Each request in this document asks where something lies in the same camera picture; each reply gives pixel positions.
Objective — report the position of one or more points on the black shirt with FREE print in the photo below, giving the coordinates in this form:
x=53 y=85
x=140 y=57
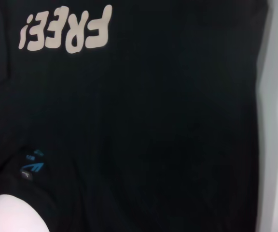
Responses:
x=153 y=120

